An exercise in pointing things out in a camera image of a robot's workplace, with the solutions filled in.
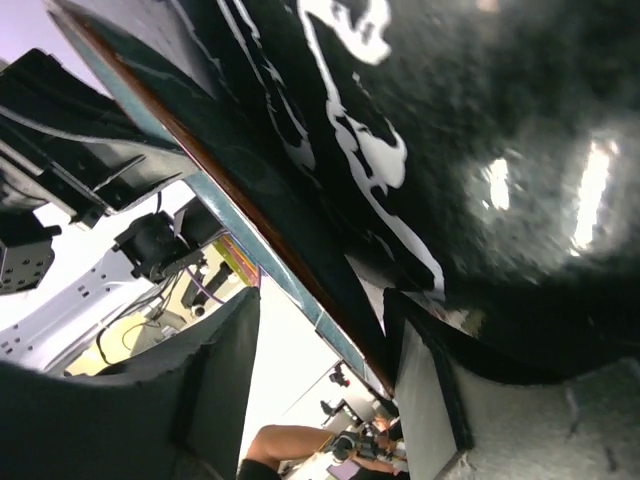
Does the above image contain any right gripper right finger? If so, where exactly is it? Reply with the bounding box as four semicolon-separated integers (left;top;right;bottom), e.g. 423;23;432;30
383;289;639;479

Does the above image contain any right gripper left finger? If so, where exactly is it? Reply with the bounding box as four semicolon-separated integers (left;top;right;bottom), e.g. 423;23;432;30
1;288;260;479

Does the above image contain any dark teal plate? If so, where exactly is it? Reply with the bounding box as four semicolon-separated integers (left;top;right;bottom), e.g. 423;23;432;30
47;1;397;393

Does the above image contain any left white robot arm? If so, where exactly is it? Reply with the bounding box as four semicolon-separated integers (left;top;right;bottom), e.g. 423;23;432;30
1;198;224;374

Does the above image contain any black marble pattern mat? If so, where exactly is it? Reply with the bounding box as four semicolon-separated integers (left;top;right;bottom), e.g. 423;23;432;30
172;1;639;376

